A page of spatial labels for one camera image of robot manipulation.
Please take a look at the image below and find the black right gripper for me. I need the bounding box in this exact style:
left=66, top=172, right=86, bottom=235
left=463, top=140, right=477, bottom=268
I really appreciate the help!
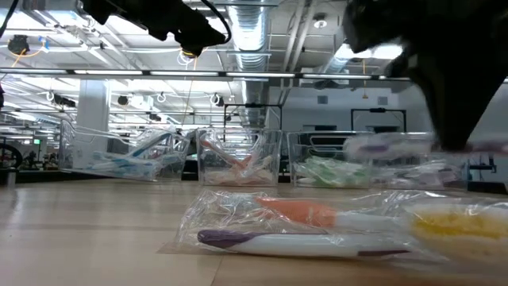
left=343, top=0, right=508, bottom=151

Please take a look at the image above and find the orange toothbrush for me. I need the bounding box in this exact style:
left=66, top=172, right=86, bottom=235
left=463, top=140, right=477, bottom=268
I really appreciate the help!
left=253, top=196, right=508, bottom=255
left=200, top=138, right=249, bottom=170
left=237, top=154, right=275, bottom=178
left=206, top=170, right=275, bottom=187

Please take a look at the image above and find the green toothbrush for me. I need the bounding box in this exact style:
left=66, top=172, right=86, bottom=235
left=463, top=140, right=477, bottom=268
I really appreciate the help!
left=293, top=174, right=372, bottom=188
left=295, top=157, right=370, bottom=178

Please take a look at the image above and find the horizontal light strip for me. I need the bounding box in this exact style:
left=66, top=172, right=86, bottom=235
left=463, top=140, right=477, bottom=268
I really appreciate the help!
left=0, top=67, right=412, bottom=83

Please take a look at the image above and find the black stand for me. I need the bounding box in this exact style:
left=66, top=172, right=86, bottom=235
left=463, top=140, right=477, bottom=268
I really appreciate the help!
left=468, top=157, right=498, bottom=175

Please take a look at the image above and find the clear plastic bin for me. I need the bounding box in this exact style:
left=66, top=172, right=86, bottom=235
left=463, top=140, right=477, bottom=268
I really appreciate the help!
left=286, top=130, right=374, bottom=190
left=368, top=133, right=472, bottom=191
left=195, top=127, right=284, bottom=187
left=58, top=118, right=192, bottom=183

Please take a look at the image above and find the white building column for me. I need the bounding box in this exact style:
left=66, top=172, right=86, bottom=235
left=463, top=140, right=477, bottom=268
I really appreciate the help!
left=76, top=79, right=111, bottom=132

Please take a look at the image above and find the black wheel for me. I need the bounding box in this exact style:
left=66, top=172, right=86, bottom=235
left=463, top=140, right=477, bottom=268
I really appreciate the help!
left=0, top=141, right=24, bottom=170

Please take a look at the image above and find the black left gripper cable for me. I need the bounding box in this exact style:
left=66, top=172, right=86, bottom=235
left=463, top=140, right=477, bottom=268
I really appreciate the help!
left=200, top=0, right=233, bottom=45

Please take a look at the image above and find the silver ventilation duct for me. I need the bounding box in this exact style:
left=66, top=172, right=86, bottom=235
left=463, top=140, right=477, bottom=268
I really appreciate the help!
left=226, top=0, right=271, bottom=128
left=317, top=37, right=360, bottom=79

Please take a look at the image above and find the black rig frame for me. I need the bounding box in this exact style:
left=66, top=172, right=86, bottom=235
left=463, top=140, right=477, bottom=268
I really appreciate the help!
left=350, top=106, right=407, bottom=134
left=223, top=102, right=283, bottom=134

